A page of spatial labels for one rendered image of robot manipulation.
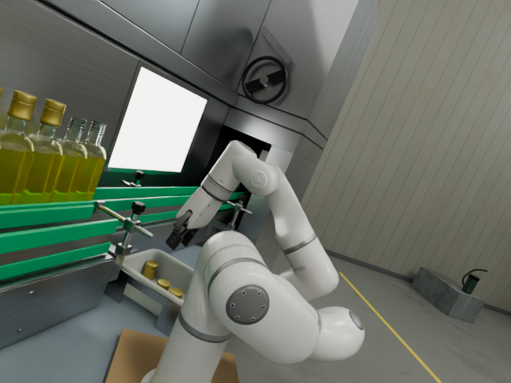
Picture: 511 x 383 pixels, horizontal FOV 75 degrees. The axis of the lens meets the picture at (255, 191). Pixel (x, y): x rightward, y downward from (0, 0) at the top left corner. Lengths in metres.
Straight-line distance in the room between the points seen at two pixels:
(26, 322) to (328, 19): 1.46
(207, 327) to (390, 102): 4.93
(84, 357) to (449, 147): 5.64
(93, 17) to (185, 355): 0.75
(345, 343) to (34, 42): 0.84
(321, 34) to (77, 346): 1.40
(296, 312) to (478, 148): 5.90
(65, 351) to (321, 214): 4.56
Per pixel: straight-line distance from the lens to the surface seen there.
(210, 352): 0.58
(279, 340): 0.50
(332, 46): 1.58
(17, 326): 0.74
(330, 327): 0.66
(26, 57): 0.85
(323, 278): 0.76
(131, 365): 0.73
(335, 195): 5.09
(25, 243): 0.66
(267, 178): 0.71
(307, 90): 1.54
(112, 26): 0.98
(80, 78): 0.93
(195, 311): 0.55
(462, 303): 5.58
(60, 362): 0.74
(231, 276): 0.44
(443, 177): 5.98
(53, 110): 0.74
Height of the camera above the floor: 1.24
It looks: 9 degrees down
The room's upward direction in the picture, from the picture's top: 22 degrees clockwise
